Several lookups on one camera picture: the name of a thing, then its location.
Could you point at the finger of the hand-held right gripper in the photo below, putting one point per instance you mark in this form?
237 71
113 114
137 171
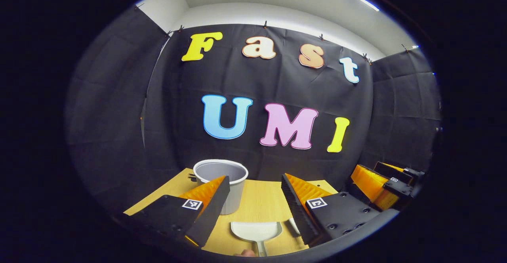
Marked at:
368 185
390 167

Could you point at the white garbage bin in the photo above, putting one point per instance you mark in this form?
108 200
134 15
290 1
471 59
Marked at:
220 171

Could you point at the row of black cloth clips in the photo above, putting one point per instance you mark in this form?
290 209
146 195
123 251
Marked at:
265 24

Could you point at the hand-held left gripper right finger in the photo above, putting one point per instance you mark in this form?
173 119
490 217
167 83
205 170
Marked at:
297 211

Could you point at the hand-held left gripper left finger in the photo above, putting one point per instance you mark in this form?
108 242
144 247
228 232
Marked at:
212 211

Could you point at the grey dustpan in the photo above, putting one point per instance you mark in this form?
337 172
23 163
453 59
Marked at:
255 231

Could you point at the small grey broom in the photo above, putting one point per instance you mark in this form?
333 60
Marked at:
294 225

